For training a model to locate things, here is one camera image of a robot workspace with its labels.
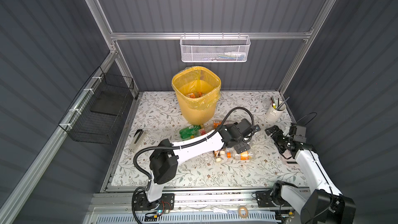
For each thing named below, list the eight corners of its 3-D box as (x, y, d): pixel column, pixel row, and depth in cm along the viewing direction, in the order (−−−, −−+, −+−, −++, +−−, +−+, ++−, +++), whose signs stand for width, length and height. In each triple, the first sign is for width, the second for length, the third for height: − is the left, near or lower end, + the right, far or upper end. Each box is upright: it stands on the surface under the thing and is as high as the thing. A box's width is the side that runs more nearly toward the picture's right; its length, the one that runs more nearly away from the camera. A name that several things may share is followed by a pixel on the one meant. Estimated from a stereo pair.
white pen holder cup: (267, 121, 105) (273, 111, 96) (263, 111, 111) (268, 100, 102) (281, 121, 105) (288, 111, 96) (277, 111, 111) (283, 100, 102)
